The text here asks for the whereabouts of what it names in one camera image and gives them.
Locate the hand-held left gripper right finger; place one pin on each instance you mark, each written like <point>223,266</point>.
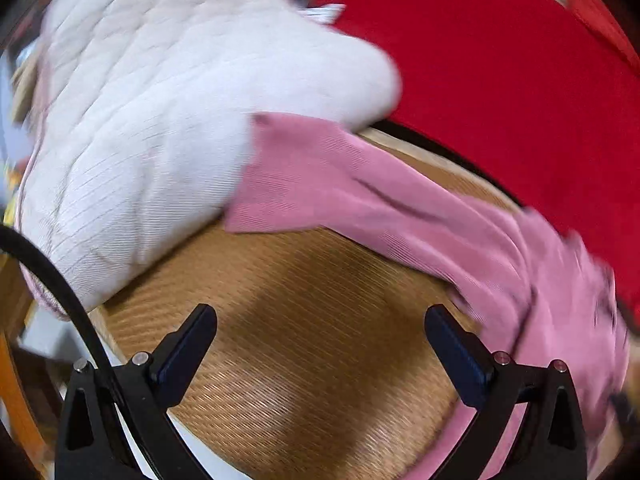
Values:
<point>457,357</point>

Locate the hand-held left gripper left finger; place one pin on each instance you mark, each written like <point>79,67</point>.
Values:
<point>184,357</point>

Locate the woven straw mat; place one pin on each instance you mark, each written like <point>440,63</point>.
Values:
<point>300,335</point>

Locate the red blanket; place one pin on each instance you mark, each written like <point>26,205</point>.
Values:
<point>500,85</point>

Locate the orange wooden frame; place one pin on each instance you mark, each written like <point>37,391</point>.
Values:
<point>17,410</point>

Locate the white knit sweater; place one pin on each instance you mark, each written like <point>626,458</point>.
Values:
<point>150,110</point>

